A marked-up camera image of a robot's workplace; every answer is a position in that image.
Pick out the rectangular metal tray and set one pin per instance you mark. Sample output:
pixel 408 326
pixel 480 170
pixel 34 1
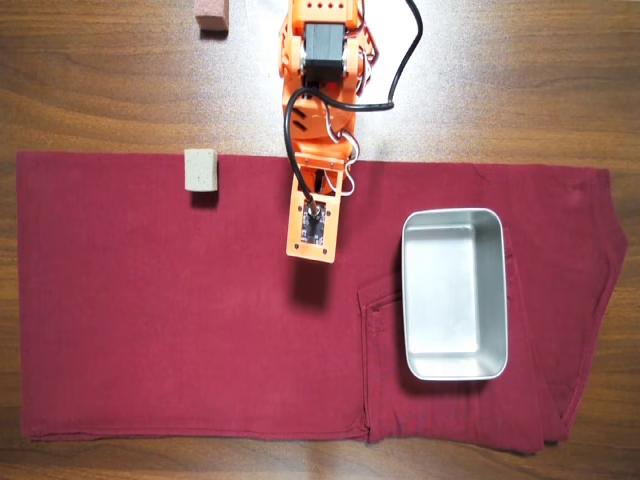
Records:
pixel 452 300

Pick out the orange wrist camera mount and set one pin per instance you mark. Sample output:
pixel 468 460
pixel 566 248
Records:
pixel 295 240

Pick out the beige sponge cube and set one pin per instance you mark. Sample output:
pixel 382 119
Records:
pixel 201 170

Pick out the pink sponge block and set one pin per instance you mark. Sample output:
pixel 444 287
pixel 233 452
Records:
pixel 212 15

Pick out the dark red cloth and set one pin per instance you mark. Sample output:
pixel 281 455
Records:
pixel 150 300

